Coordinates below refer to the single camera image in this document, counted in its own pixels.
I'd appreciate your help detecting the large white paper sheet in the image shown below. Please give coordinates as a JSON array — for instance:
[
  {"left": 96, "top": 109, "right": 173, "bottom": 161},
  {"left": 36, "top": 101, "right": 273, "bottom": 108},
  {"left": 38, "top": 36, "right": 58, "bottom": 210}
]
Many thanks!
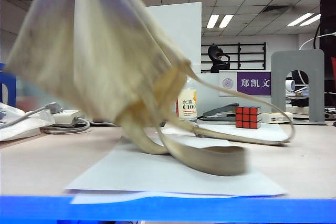
[
  {"left": 64, "top": 136, "right": 287, "bottom": 197},
  {"left": 70, "top": 191, "right": 237, "bottom": 205}
]

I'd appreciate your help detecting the black hanging cable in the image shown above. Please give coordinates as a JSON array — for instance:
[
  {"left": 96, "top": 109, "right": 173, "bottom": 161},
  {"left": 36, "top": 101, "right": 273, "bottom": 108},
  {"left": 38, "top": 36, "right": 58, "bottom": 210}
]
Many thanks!
[{"left": 314, "top": 22, "right": 325, "bottom": 49}]

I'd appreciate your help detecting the beige canvas tote bag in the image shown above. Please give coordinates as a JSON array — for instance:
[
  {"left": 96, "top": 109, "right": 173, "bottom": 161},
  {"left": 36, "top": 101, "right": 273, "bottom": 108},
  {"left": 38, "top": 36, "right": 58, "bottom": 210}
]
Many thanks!
[{"left": 5, "top": 0, "right": 295, "bottom": 176}]

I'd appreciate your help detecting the black wall rack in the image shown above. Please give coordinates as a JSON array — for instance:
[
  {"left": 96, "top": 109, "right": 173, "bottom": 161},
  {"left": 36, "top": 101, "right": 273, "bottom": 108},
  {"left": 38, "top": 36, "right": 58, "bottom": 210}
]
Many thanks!
[{"left": 201, "top": 41, "right": 267, "bottom": 72}]

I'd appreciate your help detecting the rubik's cube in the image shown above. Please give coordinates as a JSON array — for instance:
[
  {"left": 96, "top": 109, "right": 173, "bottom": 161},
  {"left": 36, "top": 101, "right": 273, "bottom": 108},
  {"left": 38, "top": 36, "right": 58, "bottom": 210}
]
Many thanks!
[{"left": 235, "top": 105, "right": 263, "bottom": 130}]

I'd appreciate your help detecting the white desk fan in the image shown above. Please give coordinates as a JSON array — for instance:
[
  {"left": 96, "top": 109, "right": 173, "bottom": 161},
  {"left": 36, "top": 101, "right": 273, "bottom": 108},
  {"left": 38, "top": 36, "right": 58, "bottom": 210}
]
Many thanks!
[{"left": 285, "top": 79, "right": 297, "bottom": 95}]

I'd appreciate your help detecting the grey stapler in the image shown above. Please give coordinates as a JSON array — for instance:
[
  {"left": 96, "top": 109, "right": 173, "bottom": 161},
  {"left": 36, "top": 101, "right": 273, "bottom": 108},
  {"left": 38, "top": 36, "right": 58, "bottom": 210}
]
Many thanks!
[{"left": 202, "top": 102, "right": 239, "bottom": 122}]

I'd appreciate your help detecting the clear plastic drink bottle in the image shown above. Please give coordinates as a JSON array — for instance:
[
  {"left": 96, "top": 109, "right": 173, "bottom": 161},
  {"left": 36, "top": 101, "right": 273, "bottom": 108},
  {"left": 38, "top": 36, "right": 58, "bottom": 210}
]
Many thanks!
[{"left": 176, "top": 77, "right": 198, "bottom": 122}]

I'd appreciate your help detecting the grey plug with cable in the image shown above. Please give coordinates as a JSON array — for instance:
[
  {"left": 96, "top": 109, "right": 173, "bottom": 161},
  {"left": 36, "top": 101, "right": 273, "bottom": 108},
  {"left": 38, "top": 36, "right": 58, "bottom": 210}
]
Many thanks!
[{"left": 0, "top": 102, "right": 65, "bottom": 130}]

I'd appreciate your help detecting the grey metal bookend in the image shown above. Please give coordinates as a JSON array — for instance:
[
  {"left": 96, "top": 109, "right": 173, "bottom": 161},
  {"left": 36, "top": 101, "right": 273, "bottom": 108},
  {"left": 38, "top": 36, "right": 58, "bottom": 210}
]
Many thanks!
[{"left": 271, "top": 49, "right": 328, "bottom": 125}]

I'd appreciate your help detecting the blue plastic stand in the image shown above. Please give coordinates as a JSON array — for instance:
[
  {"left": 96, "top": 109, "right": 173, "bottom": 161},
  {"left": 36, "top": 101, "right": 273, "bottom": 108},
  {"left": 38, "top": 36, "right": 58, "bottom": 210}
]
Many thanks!
[{"left": 0, "top": 62, "right": 17, "bottom": 107}]

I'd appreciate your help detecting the black upright panel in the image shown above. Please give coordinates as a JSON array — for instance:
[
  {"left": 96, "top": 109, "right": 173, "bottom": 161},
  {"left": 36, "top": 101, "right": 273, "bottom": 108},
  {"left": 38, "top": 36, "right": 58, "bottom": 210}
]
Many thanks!
[{"left": 320, "top": 0, "right": 336, "bottom": 108}]

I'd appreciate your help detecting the small cream white box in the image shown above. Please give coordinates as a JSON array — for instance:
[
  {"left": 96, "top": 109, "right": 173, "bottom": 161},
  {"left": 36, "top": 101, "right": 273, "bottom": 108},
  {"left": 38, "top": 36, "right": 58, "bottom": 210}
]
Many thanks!
[{"left": 261, "top": 112, "right": 293, "bottom": 124}]

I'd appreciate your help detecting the white arched cable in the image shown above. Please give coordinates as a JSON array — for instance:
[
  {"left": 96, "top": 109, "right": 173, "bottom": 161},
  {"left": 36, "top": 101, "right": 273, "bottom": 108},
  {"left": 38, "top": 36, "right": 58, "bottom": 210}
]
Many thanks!
[{"left": 299, "top": 33, "right": 336, "bottom": 50}]

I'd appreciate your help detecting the black office chair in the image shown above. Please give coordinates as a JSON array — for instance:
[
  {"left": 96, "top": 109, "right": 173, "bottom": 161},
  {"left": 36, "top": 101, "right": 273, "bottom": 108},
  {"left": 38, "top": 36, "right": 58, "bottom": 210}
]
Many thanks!
[{"left": 207, "top": 45, "right": 231, "bottom": 73}]

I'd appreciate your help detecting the purple and white name plate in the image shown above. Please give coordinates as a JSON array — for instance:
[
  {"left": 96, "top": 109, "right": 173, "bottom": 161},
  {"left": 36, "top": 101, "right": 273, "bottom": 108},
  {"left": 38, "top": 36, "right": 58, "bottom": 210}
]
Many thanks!
[{"left": 219, "top": 70, "right": 272, "bottom": 98}]

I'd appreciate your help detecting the white monitor back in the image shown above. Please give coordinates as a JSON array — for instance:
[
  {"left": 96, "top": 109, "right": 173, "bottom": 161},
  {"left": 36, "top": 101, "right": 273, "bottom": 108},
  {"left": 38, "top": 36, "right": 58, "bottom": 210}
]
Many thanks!
[{"left": 145, "top": 2, "right": 202, "bottom": 65}]

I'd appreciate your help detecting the white paper sheet under cube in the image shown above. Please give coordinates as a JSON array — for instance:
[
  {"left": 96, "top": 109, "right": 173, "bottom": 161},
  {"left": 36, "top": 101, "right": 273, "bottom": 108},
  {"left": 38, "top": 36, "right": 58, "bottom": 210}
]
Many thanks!
[{"left": 157, "top": 123, "right": 291, "bottom": 143}]

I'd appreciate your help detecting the grey coiled power cable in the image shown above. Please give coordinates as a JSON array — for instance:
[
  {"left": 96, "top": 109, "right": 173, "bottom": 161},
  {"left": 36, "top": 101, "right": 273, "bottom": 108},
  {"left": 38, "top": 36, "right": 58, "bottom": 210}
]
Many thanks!
[{"left": 41, "top": 117, "right": 91, "bottom": 135}]

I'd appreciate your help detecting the frosted glass desk partition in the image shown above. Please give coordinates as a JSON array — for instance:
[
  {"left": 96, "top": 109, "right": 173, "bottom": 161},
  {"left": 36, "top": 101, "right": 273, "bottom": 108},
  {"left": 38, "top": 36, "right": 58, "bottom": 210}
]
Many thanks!
[{"left": 15, "top": 70, "right": 272, "bottom": 120}]

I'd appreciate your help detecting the clear plastic bag with papers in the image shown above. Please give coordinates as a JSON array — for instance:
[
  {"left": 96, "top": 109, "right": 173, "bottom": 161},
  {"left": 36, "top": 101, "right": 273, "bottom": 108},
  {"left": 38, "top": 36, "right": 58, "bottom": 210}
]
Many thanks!
[{"left": 0, "top": 102, "right": 56, "bottom": 142}]

